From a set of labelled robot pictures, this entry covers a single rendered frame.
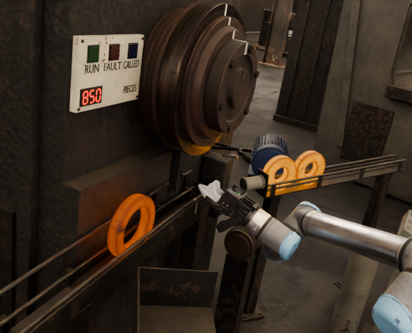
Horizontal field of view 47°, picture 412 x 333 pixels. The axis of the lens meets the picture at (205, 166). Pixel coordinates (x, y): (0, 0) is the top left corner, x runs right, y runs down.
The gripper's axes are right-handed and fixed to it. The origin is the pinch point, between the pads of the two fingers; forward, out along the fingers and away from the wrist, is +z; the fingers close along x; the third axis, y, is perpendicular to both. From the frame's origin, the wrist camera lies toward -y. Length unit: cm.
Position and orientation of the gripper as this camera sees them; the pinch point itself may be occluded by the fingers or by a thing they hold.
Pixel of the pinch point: (200, 188)
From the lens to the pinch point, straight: 162.3
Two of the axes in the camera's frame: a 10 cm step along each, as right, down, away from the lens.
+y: 4.1, -7.9, -4.5
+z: -7.9, -5.6, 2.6
